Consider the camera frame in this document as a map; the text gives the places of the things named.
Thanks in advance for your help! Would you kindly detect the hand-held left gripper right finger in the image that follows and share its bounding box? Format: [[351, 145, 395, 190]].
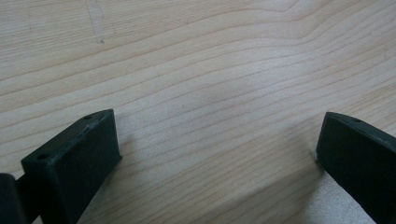
[[315, 111, 396, 224]]

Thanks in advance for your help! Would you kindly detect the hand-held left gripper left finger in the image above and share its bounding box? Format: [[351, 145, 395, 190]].
[[20, 108, 122, 224]]

